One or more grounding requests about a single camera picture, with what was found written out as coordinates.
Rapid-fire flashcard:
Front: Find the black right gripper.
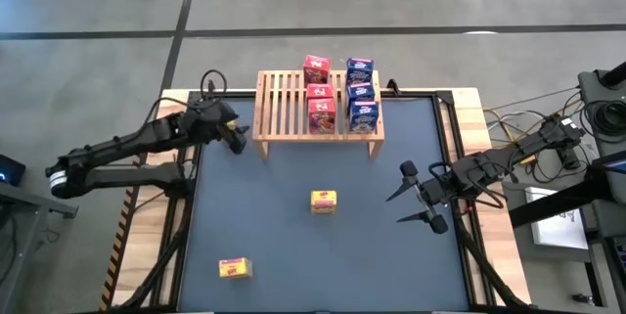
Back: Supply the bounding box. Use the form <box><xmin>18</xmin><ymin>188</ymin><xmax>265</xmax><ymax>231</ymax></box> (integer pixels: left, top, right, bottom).
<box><xmin>385</xmin><ymin>159</ymin><xmax>456</xmax><ymax>236</ymax></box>

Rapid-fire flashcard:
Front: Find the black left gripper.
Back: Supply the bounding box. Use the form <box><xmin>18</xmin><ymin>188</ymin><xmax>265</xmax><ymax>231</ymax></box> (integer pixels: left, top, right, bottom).
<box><xmin>214</xmin><ymin>108</ymin><xmax>250</xmax><ymax>156</ymax></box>

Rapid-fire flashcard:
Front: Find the red Froot Loops cereal box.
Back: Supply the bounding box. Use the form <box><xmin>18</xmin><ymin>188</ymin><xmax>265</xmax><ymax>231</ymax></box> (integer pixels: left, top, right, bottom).
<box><xmin>306</xmin><ymin>82</ymin><xmax>335</xmax><ymax>101</ymax></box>
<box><xmin>307</xmin><ymin>97</ymin><xmax>337</xmax><ymax>135</ymax></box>
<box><xmin>302</xmin><ymin>54</ymin><xmax>332</xmax><ymax>84</ymax></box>

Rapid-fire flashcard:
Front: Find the blue Frosted Flakes cereal box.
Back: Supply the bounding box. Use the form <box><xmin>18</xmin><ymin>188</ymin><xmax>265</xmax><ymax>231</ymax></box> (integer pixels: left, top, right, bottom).
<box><xmin>346</xmin><ymin>82</ymin><xmax>377</xmax><ymax>104</ymax></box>
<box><xmin>348</xmin><ymin>100</ymin><xmax>380</xmax><ymax>134</ymax></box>
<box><xmin>345</xmin><ymin>57</ymin><xmax>376</xmax><ymax>85</ymax></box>

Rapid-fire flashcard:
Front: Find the wooden slatted shelf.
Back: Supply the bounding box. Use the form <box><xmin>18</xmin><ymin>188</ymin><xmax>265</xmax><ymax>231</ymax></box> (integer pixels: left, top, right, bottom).
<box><xmin>251</xmin><ymin>69</ymin><xmax>386</xmax><ymax>162</ymax></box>

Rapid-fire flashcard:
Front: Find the black metal beam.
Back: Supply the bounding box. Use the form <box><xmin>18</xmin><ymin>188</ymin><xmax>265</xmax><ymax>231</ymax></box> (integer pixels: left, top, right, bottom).
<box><xmin>508</xmin><ymin>164</ymin><xmax>626</xmax><ymax>228</ymax></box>

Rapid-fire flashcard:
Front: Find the white board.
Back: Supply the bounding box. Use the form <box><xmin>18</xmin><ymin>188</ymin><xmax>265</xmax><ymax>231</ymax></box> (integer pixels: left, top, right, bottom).
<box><xmin>524</xmin><ymin>185</ymin><xmax>591</xmax><ymax>250</ymax></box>

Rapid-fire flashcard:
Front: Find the black power strip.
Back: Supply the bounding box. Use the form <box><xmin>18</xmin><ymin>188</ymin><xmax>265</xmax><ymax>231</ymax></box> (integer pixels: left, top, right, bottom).
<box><xmin>557</xmin><ymin>147</ymin><xmax>581</xmax><ymax>170</ymax></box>

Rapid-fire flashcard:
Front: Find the yellow black hazard tape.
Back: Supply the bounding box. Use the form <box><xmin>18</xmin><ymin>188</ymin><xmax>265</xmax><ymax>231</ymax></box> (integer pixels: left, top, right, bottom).
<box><xmin>99</xmin><ymin>135</ymin><xmax>151</xmax><ymax>311</ymax></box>

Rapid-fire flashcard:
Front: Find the blue screen monitor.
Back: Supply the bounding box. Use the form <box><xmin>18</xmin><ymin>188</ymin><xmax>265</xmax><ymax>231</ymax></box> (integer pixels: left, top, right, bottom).
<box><xmin>604</xmin><ymin>156</ymin><xmax>626</xmax><ymax>176</ymax></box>

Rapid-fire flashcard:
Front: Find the grey equipment stand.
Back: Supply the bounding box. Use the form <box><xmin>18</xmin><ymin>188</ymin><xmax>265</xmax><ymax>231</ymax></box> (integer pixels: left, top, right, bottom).
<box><xmin>576</xmin><ymin>62</ymin><xmax>626</xmax><ymax>158</ymax></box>

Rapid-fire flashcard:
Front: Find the grey metal cart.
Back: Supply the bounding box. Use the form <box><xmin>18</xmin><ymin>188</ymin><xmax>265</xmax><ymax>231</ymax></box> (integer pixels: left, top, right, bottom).
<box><xmin>0</xmin><ymin>180</ymin><xmax>79</xmax><ymax>305</ymax></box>

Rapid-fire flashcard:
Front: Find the black device with blue light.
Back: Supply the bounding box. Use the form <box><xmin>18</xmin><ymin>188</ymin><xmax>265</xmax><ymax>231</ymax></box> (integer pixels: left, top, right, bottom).
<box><xmin>0</xmin><ymin>153</ymin><xmax>27</xmax><ymax>188</ymax></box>

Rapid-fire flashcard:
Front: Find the yellow cable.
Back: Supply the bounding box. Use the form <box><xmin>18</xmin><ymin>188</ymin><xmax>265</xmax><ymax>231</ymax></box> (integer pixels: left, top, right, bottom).
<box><xmin>483</xmin><ymin>103</ymin><xmax>583</xmax><ymax>145</ymax></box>

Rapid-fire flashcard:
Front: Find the coiled black cable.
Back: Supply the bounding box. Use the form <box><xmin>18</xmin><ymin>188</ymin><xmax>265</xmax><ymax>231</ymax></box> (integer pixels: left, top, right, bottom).
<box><xmin>580</xmin><ymin>99</ymin><xmax>626</xmax><ymax>139</ymax></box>

